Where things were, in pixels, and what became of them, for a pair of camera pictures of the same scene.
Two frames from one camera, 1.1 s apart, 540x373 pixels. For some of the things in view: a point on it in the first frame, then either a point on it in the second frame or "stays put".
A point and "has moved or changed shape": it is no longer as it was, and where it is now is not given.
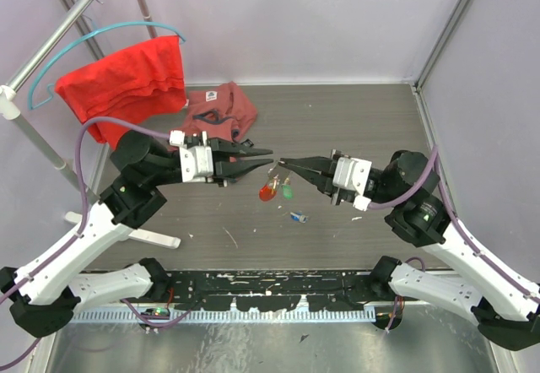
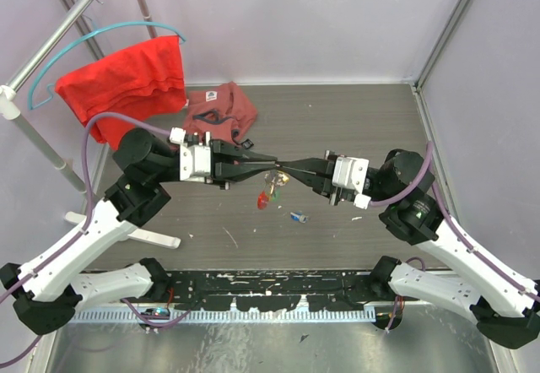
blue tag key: x=299 y=217 stays put
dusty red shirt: x=221 y=112 stays put
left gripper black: x=224 y=166 stays put
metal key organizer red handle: x=267 y=192 has moved or changed shape
